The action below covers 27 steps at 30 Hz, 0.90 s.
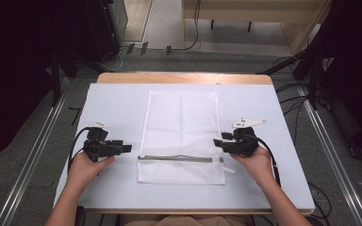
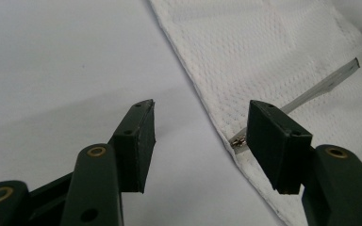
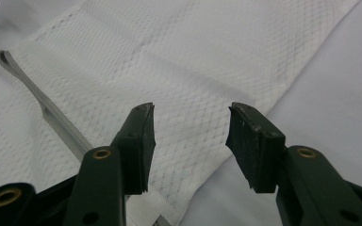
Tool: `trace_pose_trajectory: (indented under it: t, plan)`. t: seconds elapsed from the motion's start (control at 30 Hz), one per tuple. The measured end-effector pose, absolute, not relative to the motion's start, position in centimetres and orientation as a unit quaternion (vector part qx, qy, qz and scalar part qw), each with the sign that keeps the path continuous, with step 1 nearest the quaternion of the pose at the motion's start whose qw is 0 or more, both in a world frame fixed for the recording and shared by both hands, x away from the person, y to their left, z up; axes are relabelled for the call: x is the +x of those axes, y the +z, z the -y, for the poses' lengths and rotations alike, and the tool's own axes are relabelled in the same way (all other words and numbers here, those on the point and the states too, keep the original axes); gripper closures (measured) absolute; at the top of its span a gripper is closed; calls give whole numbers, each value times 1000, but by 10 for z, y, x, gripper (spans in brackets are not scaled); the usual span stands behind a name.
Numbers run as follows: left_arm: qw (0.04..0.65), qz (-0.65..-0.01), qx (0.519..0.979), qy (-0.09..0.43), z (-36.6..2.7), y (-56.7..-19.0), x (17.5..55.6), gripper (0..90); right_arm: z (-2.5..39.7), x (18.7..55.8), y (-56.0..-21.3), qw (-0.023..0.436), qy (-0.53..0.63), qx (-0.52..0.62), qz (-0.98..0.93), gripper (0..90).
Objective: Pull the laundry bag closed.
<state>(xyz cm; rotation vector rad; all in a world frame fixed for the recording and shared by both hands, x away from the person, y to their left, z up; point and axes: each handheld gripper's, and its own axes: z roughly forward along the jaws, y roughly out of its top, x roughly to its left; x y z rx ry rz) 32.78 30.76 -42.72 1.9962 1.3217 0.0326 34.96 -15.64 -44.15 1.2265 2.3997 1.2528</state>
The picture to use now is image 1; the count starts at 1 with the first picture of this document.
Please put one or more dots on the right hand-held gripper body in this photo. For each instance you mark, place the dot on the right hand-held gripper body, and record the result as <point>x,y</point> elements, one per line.
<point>244,142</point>

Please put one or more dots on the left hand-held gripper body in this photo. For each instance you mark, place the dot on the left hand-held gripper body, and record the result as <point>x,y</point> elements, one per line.
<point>98,147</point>

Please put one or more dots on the white mesh laundry bag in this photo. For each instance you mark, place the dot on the white mesh laundry bag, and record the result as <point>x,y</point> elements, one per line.
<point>180,132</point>

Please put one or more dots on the person's right hand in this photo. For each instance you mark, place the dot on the person's right hand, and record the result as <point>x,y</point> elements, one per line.
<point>257,164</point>

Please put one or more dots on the person's left hand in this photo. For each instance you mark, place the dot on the person's left hand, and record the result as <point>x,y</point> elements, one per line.
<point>84,169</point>

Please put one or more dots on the light blue table mat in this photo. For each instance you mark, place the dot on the light blue table mat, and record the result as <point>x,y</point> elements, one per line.
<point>119,106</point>

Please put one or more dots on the wooden table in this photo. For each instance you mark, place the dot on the wooden table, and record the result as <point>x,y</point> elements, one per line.
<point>182,78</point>

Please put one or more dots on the black metal stand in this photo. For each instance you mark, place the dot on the black metal stand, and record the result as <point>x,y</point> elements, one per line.
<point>56,78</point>
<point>312,78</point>

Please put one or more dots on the person's legs in beige pants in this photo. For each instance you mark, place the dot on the person's legs in beige pants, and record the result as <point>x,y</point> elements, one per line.
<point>182,221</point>

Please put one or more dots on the black curtain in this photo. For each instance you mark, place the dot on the black curtain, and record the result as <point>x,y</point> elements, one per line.
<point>355,62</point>
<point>15,69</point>

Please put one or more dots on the black cabinet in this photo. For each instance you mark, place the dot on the black cabinet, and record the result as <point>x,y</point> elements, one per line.
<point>105,28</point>

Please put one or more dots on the metal floor rail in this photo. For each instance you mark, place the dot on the metal floor rail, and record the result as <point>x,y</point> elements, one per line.
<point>28,166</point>
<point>333,160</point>

